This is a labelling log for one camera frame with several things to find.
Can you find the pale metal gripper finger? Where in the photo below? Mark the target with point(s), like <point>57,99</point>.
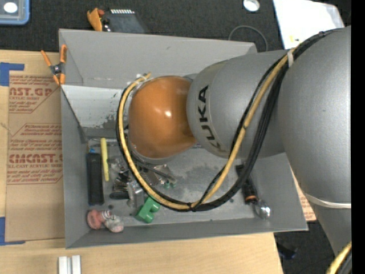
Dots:
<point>121,165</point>
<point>135,193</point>

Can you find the yellow stick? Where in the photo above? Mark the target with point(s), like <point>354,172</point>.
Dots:
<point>105,158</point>

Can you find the green toy block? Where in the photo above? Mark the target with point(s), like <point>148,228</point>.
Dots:
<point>146,210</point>

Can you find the black long flat block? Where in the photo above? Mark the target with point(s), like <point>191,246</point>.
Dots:
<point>95,181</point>

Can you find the pink and grey toy animal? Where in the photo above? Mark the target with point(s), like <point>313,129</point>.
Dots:
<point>102,220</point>

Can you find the grey metal bin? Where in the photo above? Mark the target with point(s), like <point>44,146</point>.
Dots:
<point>199,187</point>

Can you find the brown cardboard board, red print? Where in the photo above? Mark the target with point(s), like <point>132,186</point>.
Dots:
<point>31,141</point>

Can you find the black tool with metal tip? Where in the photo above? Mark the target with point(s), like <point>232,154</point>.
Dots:
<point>251,194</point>

